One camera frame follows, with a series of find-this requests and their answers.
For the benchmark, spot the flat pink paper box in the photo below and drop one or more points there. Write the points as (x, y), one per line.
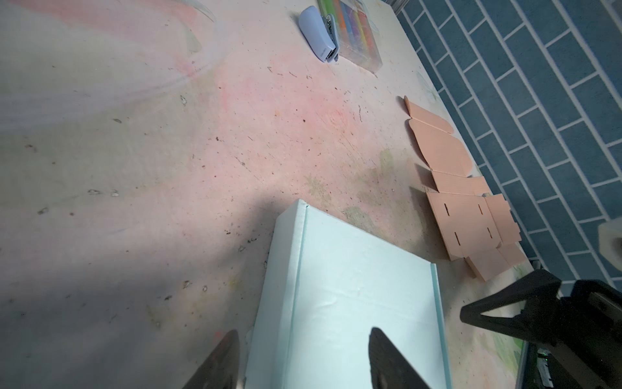
(476, 225)

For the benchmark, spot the mint green paper box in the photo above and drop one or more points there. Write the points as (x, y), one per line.
(328, 285)

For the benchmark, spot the clear case of markers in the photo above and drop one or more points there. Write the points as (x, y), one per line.
(350, 28)

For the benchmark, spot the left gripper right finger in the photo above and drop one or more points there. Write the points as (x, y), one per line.
(388, 367)

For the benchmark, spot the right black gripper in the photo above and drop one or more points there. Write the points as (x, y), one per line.
(588, 335)

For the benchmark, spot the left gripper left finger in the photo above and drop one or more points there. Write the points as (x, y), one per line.
(221, 368)

